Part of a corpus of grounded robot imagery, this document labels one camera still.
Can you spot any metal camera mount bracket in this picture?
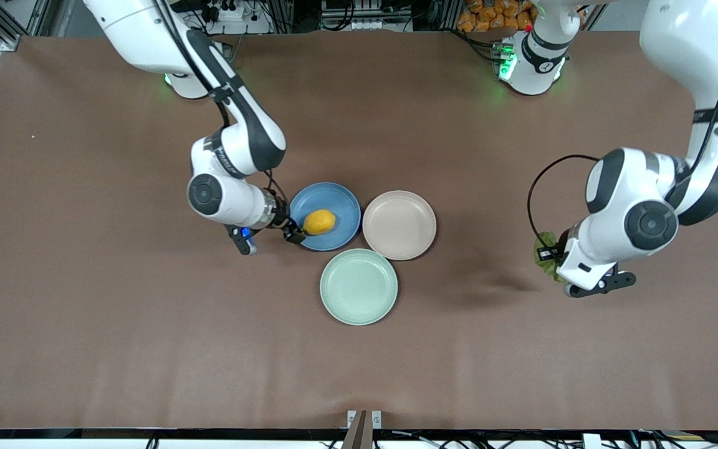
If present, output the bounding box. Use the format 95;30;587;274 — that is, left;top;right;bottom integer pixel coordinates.
342;410;383;449

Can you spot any yellow lemon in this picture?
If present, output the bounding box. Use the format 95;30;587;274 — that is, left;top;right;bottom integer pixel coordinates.
304;210;337;236

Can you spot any bag of orange items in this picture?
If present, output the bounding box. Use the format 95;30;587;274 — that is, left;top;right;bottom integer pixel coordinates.
457;0;535;33

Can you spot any white power strip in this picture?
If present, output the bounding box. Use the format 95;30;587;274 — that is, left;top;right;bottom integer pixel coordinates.
203;0;249;23

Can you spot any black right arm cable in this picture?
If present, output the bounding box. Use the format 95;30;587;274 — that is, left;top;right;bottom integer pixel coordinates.
155;0;289;210

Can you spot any white electronics box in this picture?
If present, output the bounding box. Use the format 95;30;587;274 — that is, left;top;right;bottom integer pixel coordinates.
322;0;413;32

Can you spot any beige round plate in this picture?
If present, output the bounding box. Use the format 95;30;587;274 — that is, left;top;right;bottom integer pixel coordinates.
362;190;438;261

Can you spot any green lettuce leaf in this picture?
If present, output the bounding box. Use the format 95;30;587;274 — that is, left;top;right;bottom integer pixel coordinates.
534;232;567;283

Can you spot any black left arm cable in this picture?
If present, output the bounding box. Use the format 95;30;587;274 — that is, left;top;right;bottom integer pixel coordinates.
527;0;718;250

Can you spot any pale green round plate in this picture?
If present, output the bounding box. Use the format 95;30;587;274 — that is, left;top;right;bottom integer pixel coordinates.
320;248;398;326

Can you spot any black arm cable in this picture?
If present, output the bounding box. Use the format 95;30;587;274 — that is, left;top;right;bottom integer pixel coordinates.
527;0;718;250
155;0;289;210

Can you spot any brown table cover sheet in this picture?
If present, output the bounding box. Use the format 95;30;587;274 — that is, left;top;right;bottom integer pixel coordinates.
0;30;718;431

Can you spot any blue round plate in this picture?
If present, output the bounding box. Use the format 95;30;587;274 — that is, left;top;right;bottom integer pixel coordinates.
289;182;361;252

